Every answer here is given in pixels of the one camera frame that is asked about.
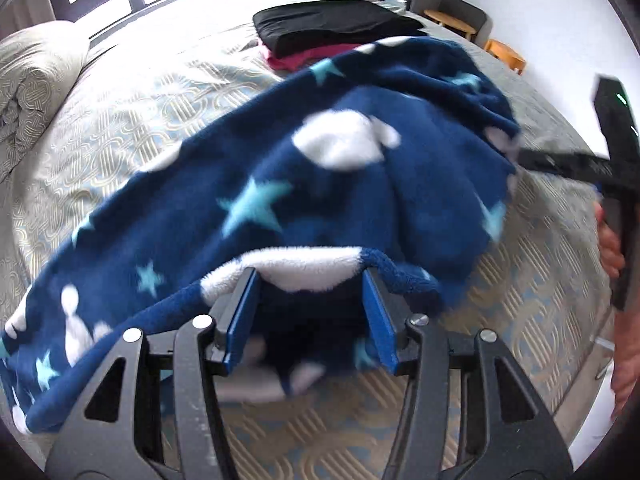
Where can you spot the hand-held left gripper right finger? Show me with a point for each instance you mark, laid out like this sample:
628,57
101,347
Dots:
380,315

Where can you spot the patterned pillow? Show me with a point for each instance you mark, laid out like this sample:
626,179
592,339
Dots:
35,75

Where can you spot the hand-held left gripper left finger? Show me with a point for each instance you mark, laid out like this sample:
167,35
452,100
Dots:
242,310

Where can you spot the pink folded garment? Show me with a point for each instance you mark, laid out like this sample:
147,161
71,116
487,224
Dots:
290,62

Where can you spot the person's right hand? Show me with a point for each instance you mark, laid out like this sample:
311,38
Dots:
610,252

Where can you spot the person's right forearm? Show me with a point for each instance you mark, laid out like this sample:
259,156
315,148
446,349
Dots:
627,370

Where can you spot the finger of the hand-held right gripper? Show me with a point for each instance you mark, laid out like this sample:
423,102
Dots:
565,164

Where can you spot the blue star fleece blanket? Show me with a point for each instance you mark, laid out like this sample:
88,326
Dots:
300,210

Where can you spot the bed with patterned bedspread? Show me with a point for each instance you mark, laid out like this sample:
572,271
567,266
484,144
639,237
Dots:
150,100

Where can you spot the orange wooden chair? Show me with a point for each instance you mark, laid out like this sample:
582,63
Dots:
505,52

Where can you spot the black folded garment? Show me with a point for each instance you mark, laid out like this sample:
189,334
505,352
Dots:
325,22

